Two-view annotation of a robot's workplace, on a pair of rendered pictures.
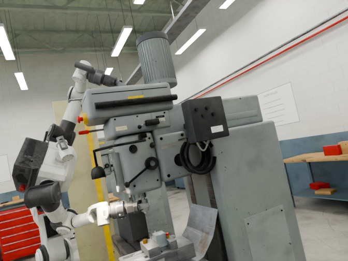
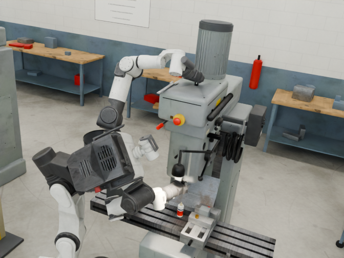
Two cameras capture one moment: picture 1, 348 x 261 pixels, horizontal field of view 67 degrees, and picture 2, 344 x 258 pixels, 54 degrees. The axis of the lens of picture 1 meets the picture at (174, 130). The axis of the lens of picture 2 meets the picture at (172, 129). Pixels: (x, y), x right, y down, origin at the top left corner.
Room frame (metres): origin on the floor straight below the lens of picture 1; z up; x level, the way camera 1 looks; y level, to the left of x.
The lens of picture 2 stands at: (0.26, 1.61, 2.42)
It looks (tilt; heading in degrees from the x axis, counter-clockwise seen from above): 24 degrees down; 315
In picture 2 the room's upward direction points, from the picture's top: 6 degrees clockwise
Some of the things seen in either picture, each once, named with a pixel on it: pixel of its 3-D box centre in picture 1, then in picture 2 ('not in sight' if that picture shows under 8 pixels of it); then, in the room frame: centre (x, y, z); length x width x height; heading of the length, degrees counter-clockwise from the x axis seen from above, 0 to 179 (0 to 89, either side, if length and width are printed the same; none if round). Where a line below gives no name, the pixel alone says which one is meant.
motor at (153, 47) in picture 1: (156, 62); (212, 49); (1.59, 0.02, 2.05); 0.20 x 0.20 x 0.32
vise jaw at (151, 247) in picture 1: (149, 247); (200, 220); (1.32, 0.23, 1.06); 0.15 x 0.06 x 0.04; 23
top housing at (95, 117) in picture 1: (127, 104); (195, 97); (1.49, 0.23, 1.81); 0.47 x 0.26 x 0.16; 115
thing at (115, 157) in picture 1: (117, 172); (180, 163); (1.43, 0.35, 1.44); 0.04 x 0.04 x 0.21; 25
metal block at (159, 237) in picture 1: (159, 238); (204, 212); (1.34, 0.18, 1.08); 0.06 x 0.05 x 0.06; 23
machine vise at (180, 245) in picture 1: (156, 252); (201, 222); (1.33, 0.21, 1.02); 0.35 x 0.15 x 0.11; 113
